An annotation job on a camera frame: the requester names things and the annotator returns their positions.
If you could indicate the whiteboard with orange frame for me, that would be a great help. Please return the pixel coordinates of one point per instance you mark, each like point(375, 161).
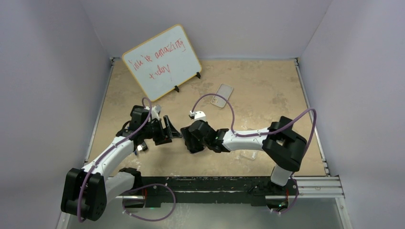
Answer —
point(163, 63)

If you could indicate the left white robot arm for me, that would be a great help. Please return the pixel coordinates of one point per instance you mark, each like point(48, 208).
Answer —
point(88, 190)

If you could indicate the black smartphone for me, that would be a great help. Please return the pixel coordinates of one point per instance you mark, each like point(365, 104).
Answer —
point(196, 150)

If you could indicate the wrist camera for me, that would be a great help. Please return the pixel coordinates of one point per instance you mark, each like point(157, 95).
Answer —
point(197, 115)
point(155, 112)

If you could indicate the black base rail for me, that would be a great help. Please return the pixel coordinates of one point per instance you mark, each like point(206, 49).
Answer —
point(255, 191)

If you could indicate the translucent white phone case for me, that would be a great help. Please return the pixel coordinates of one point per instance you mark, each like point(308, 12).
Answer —
point(222, 95)

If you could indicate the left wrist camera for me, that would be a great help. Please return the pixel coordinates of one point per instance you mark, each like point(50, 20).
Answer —
point(155, 112)

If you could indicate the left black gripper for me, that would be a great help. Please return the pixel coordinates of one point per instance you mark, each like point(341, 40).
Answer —
point(170, 133)

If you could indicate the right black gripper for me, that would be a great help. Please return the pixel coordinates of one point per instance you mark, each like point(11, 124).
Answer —
point(189, 136)

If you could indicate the clear phone case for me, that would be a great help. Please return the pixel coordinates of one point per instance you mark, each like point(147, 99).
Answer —
point(250, 155)

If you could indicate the blue black stapler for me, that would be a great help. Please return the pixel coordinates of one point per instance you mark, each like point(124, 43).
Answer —
point(141, 148)

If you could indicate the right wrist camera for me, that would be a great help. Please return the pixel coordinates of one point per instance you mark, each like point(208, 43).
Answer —
point(197, 115)

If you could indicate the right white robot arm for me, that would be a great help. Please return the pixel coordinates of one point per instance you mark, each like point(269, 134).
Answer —
point(283, 145)

